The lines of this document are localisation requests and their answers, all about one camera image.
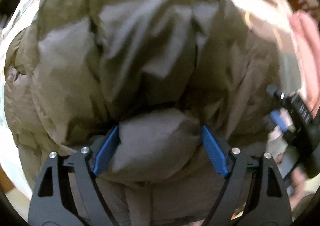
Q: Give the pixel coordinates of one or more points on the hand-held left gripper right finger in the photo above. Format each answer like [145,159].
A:
[215,153]

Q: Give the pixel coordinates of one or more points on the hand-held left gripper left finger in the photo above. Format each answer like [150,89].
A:
[107,151]

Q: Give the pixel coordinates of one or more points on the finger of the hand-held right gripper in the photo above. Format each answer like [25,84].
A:
[278,118]
[276,93]

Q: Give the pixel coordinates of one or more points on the dark hooded puffer jacket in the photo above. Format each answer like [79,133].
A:
[150,40]

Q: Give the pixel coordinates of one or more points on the person's right hand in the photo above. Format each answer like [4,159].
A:
[298,183]

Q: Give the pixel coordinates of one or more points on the pink folded quilt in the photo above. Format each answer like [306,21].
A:
[307,48]

